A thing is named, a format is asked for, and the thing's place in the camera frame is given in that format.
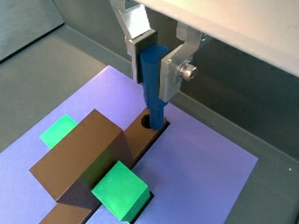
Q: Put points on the gripper silver right finger with red pad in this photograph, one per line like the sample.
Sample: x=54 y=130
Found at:
x=177 y=67

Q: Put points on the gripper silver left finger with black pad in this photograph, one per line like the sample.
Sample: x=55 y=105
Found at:
x=141 y=35

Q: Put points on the blue hexagonal peg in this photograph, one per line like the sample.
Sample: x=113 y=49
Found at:
x=150 y=62

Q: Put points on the purple base board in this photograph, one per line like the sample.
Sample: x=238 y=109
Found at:
x=194 y=168

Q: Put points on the brown L-shaped block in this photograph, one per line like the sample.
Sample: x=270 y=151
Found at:
x=81 y=159

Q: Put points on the green U-shaped block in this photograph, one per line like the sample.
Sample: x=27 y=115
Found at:
x=122 y=192

